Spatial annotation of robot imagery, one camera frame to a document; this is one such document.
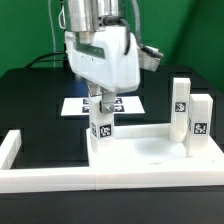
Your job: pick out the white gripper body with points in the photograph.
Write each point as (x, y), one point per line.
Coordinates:
(115, 72)

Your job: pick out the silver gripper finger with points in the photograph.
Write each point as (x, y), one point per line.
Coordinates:
(107, 102)
(93, 89)

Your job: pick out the white desk top tray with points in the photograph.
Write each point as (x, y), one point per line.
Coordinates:
(139, 146)

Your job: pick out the black tag marker plate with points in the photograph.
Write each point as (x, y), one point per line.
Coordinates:
(123, 105)

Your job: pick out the white U-shaped obstacle fence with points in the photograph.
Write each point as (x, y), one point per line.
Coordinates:
(97, 178)

